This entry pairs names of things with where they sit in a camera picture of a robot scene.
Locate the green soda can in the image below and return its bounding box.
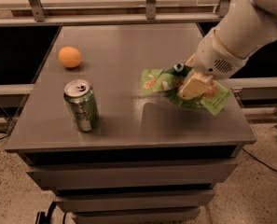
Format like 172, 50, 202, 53
63, 79, 99, 133

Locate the orange fruit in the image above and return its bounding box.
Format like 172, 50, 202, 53
58, 47, 81, 68

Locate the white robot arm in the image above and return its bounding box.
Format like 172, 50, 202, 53
177, 0, 277, 100

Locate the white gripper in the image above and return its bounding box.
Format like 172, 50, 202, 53
177, 29, 247, 100

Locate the black floor cable right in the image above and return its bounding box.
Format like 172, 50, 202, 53
242, 147, 277, 175

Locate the grey drawer cabinet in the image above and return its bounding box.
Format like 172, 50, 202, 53
6, 24, 256, 224

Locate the metal railing frame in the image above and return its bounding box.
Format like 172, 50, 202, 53
0, 0, 231, 27

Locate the green rice chip bag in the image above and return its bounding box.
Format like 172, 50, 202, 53
141, 63, 230, 115

